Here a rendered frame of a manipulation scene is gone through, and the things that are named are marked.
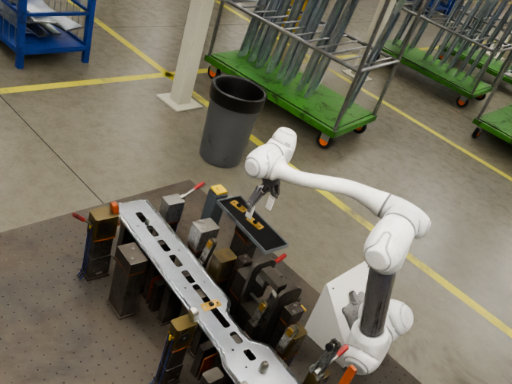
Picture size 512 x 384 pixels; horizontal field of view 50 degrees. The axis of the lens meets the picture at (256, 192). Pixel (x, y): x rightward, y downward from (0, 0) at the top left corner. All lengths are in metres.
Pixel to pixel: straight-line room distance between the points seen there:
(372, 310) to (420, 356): 1.88
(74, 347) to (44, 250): 0.58
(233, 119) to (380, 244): 2.99
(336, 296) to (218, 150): 2.63
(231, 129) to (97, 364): 2.88
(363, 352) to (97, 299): 1.17
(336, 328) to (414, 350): 1.55
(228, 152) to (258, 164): 2.89
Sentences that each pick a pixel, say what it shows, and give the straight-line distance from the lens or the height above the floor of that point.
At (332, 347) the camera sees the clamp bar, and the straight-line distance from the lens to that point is 1.96.
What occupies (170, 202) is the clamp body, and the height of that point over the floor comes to 1.06.
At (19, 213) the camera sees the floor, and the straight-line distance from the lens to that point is 4.08.
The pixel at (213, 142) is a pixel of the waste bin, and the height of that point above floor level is 0.23.
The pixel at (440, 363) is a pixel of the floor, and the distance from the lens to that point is 4.09.
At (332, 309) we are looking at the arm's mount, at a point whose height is 0.93.
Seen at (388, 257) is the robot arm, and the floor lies 1.53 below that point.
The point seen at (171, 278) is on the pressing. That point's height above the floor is 1.00.
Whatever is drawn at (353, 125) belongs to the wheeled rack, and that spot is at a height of 0.27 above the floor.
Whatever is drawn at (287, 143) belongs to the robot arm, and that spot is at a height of 1.61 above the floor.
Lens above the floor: 2.57
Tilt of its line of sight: 32 degrees down
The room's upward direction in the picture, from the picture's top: 19 degrees clockwise
